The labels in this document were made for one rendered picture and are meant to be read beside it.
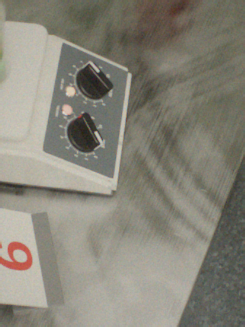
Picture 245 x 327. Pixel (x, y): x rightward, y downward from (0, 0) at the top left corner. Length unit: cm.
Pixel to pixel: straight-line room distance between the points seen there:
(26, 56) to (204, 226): 22
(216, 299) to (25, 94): 89
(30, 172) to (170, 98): 17
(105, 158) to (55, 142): 5
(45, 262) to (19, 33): 20
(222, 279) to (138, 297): 83
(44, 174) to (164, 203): 12
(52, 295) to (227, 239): 89
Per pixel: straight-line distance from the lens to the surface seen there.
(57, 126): 78
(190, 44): 92
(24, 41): 80
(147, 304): 78
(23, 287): 77
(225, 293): 160
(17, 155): 77
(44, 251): 79
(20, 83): 78
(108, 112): 82
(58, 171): 78
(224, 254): 163
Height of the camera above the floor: 148
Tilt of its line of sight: 62 degrees down
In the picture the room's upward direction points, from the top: 4 degrees clockwise
